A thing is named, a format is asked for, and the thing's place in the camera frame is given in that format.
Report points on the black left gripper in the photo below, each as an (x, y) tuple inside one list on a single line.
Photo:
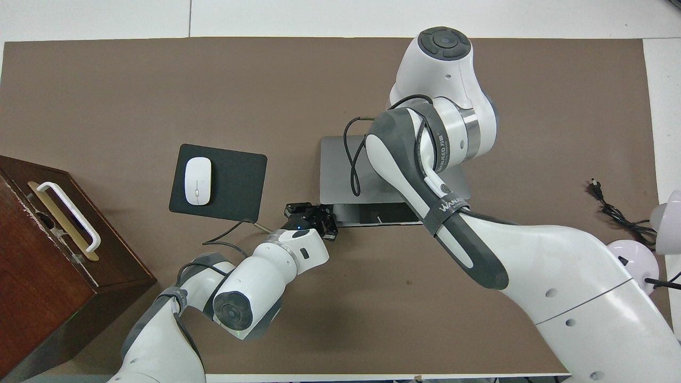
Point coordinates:
[(303, 222)]

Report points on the silver grey laptop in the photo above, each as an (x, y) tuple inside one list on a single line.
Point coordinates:
[(340, 170)]

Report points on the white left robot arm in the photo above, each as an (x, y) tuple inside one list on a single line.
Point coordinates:
[(255, 276)]

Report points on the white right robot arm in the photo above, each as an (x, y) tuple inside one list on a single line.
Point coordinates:
[(532, 255)]

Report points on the black mouse pad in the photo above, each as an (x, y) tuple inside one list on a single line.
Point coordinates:
[(237, 183)]

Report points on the white computer mouse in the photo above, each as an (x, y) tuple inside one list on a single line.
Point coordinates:
[(198, 181)]

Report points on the brown table mat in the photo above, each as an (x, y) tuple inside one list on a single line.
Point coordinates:
[(159, 80)]

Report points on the dark brown wooden box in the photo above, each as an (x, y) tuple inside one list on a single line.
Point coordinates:
[(42, 298)]

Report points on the white desk lamp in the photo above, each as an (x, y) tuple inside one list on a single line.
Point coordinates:
[(630, 255)]

